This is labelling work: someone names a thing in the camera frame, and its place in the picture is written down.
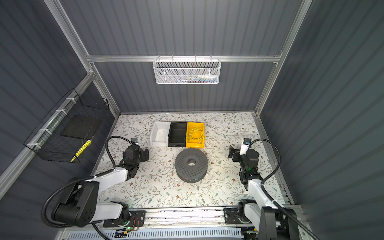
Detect grey perforated spool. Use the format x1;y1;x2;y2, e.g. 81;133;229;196
175;148;208;183

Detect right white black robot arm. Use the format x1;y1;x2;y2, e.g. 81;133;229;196
224;145;300;240

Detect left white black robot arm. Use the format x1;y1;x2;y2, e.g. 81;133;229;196
51;145;150;227

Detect white plastic bin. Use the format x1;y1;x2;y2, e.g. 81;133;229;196
150;121;171;147

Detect black plastic bin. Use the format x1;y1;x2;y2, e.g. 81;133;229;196
168;122;188;148

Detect yellow green striped item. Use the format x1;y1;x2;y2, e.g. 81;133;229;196
71;140;92;163

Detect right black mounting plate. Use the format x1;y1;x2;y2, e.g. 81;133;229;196
223;208;250;225

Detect black mounting plate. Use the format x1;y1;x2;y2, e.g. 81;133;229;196
103;211;146;228
223;208;250;225

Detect black flat pad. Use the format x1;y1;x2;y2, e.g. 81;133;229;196
61;115;100;140

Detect yellow plastic bin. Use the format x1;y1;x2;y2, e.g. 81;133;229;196
186;122;205;149

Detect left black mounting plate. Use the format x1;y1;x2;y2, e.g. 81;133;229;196
103;211;146;228

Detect items in white basket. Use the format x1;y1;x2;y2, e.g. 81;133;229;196
172;75;219;84

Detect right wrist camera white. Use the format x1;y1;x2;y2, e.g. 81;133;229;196
240;138;252;156

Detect right black corrugated hose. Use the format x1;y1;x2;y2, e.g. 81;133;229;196
250;137;322;240

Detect yellow cable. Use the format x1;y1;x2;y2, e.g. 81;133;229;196
188;127;204;141

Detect black wire basket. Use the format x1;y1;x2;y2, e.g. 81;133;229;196
24;91;110;164

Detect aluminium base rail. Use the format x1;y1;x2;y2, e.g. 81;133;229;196
56;206;313;240

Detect white wire mesh basket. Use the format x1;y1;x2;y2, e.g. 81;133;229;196
153;59;222;85

